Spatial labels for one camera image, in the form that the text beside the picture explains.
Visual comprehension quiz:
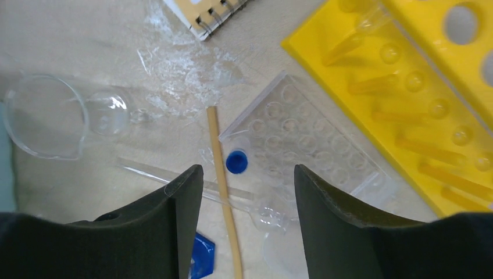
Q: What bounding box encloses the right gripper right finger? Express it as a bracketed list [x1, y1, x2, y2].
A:
[294, 164, 424, 279]

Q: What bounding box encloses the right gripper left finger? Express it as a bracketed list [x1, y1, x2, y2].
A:
[69, 164, 204, 279]

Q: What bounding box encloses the blue capped tube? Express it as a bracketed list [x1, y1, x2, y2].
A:
[226, 136, 250, 174]

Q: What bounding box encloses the tan rubber tubing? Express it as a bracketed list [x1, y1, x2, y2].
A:
[206, 106, 244, 278]

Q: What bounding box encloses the clear well plate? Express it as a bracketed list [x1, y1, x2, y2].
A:
[219, 71, 396, 214]

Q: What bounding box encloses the clear glass beaker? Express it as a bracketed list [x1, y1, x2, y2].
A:
[3, 74, 155, 162]

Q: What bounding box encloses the yellow test tube rack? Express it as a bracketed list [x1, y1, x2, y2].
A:
[281, 1, 492, 217]

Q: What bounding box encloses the yellow spiral notebook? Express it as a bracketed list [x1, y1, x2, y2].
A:
[163, 0, 248, 41]

